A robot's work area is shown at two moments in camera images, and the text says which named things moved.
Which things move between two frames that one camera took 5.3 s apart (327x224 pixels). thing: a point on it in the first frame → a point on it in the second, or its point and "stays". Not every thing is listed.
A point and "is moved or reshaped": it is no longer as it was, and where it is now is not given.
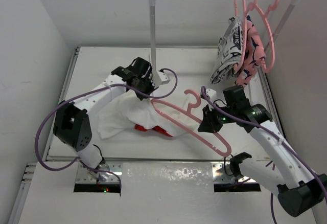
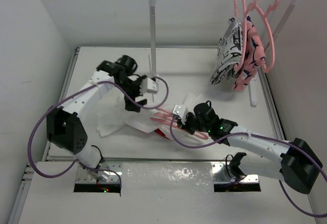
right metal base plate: x=222 y=174 stays
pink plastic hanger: x=189 y=113 → x=166 y=115
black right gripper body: x=216 y=117 → x=191 y=122
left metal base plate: x=84 y=175 stays
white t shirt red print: x=132 y=111 is moved or reshaped
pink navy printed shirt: x=255 y=54 stays
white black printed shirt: x=230 y=51 stays
